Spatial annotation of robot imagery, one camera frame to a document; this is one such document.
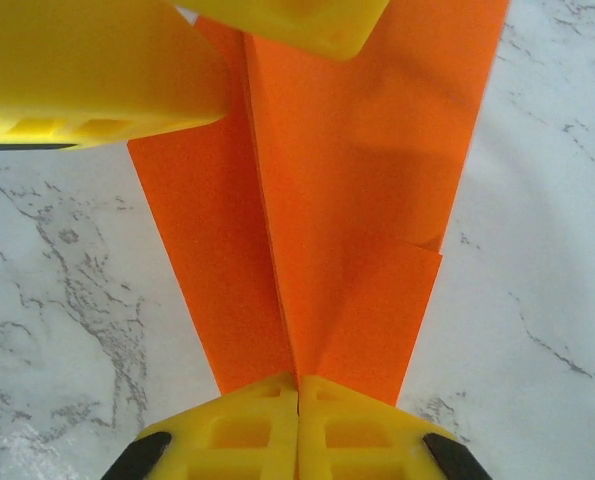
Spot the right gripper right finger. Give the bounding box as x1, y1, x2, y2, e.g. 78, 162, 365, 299
297, 374, 494, 480

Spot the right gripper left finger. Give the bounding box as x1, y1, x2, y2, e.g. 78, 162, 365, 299
100, 372, 299, 480

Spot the orange paper sheet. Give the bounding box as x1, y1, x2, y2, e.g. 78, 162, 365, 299
126, 0, 511, 407

